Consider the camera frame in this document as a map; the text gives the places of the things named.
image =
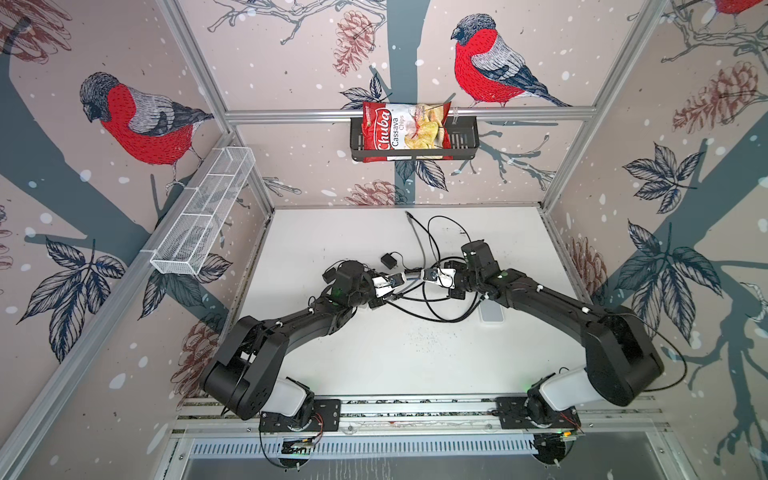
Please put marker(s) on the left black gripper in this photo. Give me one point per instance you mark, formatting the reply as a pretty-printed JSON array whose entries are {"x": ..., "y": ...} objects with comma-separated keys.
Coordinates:
[{"x": 368, "y": 275}]

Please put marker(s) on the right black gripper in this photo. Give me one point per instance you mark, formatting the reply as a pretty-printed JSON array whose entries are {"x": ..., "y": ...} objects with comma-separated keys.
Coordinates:
[{"x": 454, "y": 265}]

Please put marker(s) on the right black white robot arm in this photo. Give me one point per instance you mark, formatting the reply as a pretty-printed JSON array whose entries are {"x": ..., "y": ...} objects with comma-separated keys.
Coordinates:
[{"x": 621, "y": 361}]

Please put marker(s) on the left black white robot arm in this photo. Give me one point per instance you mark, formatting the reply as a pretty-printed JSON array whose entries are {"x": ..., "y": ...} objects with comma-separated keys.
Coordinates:
[{"x": 243, "y": 374}]

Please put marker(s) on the red cassava chips bag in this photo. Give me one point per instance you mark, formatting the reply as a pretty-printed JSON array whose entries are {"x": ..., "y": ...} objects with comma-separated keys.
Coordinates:
[{"x": 389, "y": 127}]

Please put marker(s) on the right white network switch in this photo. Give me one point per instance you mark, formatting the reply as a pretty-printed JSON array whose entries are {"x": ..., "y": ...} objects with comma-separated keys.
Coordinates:
[{"x": 491, "y": 313}]

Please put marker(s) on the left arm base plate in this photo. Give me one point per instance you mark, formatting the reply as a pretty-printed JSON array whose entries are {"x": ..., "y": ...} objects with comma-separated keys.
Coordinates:
[{"x": 315, "y": 416}]

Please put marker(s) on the black wall basket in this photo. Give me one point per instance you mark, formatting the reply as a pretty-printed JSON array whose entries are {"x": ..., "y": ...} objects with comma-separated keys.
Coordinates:
[{"x": 462, "y": 132}]

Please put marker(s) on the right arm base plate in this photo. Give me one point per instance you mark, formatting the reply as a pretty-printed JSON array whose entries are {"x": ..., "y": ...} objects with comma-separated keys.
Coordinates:
[{"x": 522, "y": 412}]

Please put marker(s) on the white wire mesh shelf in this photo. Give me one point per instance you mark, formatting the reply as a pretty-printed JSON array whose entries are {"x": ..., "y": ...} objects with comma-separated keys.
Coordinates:
[{"x": 191, "y": 238}]

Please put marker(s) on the aluminium mounting rail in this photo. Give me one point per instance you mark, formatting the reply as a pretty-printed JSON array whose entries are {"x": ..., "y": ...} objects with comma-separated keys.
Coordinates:
[{"x": 423, "y": 414}]

